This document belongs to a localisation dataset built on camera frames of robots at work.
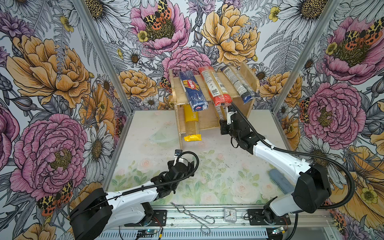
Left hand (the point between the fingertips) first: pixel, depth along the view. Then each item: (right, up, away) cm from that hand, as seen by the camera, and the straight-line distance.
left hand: (185, 164), depth 85 cm
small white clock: (+23, -22, -10) cm, 33 cm away
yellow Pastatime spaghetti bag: (+4, +22, -2) cm, 23 cm away
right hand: (+21, +23, -1) cm, 31 cm away
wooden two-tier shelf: (+14, +27, +5) cm, 31 cm away
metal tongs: (+12, -24, -10) cm, 29 cm away
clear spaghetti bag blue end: (+19, +30, -2) cm, 35 cm away
